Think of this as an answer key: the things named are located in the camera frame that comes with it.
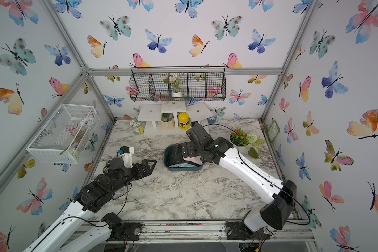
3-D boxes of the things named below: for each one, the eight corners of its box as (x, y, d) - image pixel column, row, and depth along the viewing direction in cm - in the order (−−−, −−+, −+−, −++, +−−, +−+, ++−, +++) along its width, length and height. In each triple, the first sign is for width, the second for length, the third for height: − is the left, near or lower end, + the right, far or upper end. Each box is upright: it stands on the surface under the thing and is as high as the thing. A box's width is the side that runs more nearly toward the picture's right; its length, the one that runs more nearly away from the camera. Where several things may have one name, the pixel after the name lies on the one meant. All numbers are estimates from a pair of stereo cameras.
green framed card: (269, 140, 112) (274, 131, 104) (264, 129, 119) (269, 120, 111) (275, 140, 112) (281, 131, 104) (271, 129, 119) (276, 120, 111)
